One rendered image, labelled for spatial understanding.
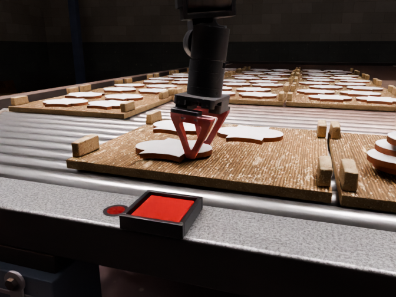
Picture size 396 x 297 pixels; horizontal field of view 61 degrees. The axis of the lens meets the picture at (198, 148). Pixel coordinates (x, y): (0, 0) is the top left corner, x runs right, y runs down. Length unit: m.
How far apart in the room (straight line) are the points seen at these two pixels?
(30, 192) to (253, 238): 0.32
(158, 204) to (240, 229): 0.10
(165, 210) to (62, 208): 0.14
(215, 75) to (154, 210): 0.23
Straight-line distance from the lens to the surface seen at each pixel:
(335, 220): 0.45
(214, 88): 0.52
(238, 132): 0.69
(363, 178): 0.52
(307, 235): 0.40
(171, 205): 0.41
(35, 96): 1.40
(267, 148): 0.62
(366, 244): 0.40
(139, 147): 0.58
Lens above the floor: 1.11
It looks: 17 degrees down
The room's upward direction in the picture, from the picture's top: straight up
